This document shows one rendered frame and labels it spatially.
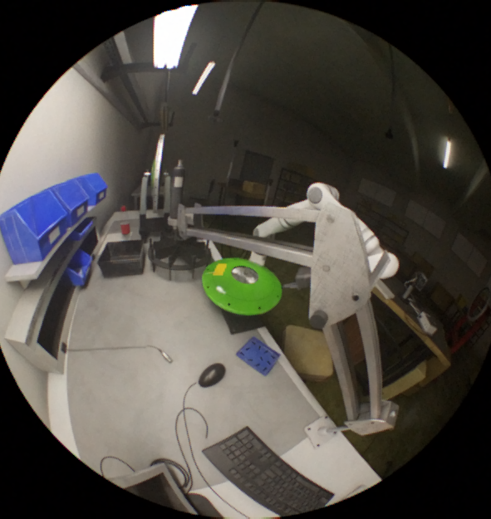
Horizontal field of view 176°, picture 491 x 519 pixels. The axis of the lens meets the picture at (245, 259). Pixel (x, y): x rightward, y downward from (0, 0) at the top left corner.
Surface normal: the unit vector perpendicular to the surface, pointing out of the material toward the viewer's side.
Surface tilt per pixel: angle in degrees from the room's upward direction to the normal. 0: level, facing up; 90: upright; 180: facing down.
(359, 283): 90
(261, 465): 6
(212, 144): 90
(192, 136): 90
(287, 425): 0
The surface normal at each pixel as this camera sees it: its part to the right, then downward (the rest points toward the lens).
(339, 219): -0.69, 0.25
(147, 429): 0.22, -0.83
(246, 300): 0.22, -0.58
